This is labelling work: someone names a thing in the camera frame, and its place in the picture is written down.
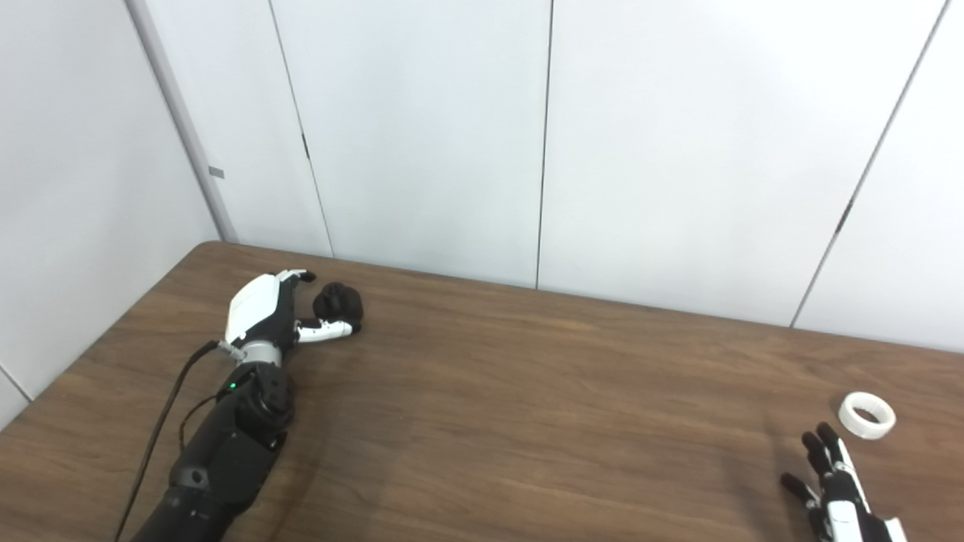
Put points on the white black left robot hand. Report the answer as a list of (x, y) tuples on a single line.
[(252, 309)]

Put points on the round black plastic part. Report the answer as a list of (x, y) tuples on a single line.
[(339, 301)]

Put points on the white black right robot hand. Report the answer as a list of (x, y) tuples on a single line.
[(840, 519)]

